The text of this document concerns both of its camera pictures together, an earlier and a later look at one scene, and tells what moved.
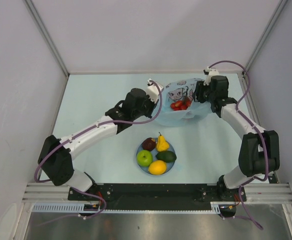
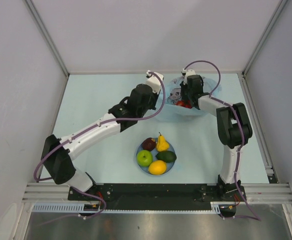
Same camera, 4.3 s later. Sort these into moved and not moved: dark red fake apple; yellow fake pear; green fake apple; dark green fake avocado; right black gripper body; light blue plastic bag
Moved: right black gripper body; light blue plastic bag
Not moved: dark green fake avocado; yellow fake pear; dark red fake apple; green fake apple
